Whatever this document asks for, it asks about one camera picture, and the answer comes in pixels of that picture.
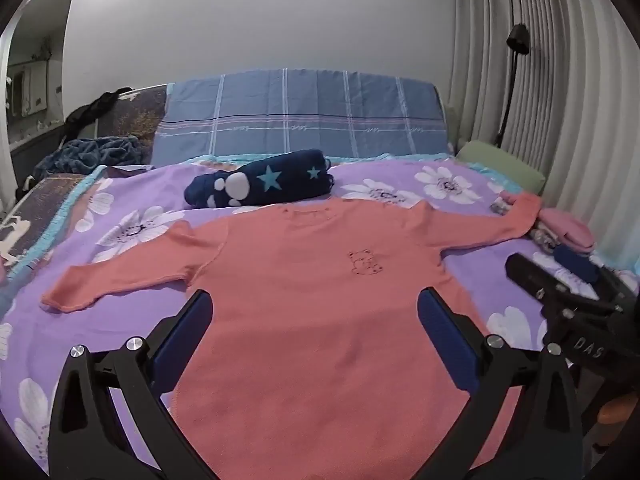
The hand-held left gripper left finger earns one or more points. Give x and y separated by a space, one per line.
187 332

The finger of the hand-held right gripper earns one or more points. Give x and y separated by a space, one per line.
580 262
545 280

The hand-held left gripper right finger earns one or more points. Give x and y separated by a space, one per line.
442 335

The coral knit sweater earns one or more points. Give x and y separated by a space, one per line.
310 310

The pink folded clothes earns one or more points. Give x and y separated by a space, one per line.
565 227

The patterned small cloth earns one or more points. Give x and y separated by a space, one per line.
545 240

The green pillow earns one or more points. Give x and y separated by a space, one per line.
500 162

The purple floral blanket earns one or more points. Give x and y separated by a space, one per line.
100 240

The navy star paw blanket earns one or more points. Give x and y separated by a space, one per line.
260 180

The white pleated curtain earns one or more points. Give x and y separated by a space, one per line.
560 85

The dark patterned bedsheet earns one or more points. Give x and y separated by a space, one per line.
35 210

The black lamp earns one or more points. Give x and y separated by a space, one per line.
512 75

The dark teal fleece blanket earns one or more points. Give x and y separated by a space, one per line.
95 152

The black garment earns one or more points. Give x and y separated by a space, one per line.
95 107

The blue plaid pillow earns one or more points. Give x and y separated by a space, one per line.
300 115

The white framed mirror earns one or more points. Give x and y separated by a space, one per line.
35 75

